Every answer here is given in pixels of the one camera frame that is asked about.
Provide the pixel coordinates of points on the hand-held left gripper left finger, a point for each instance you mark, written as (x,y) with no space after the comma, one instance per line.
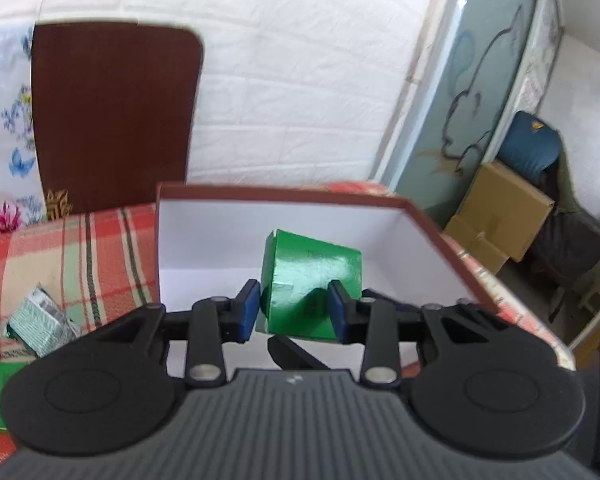
(249,310)

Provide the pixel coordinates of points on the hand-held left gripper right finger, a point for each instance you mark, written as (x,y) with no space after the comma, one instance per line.
(337,312)

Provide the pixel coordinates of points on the green paper box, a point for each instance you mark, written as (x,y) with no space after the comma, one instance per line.
(310,270)

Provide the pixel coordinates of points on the brown cardboard box white inside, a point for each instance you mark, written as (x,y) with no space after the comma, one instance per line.
(205,240)

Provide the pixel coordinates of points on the red plaid blanket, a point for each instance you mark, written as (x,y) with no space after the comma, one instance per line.
(110,260)

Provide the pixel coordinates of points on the tan cardboard carton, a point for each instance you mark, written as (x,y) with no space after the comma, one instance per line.
(505,210)

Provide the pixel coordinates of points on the green tissue packet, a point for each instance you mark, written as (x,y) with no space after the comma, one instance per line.
(42,322)

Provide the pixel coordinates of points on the brown headboard panel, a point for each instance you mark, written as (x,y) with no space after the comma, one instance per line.
(115,120)

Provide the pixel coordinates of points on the dark cloth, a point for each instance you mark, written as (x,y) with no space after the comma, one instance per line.
(570,240)

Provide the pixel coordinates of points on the blue backpack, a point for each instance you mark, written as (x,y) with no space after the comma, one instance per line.
(527,145)

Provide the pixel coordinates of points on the flat green box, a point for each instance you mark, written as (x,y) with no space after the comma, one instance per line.
(0,395)

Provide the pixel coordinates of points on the glass door with cartoon drawing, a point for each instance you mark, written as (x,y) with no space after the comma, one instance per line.
(475,85)

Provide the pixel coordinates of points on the floral printed headboard panel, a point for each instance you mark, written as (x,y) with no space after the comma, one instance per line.
(5,160)

